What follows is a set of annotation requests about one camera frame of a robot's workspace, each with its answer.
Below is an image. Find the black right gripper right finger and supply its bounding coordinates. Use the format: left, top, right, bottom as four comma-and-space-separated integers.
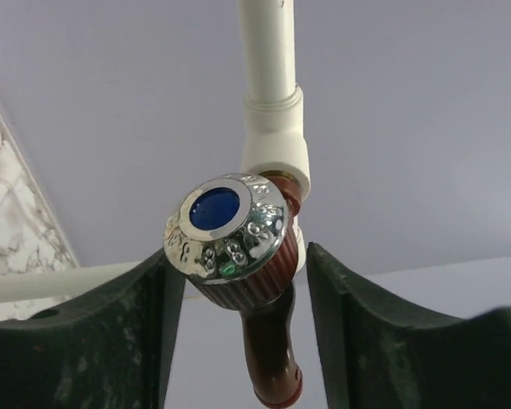
307, 243, 511, 408

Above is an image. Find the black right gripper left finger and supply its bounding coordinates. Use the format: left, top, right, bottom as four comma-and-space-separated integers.
0, 251, 185, 409

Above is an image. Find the brown plastic faucet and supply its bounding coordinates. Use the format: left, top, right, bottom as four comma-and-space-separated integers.
163, 171, 303, 408

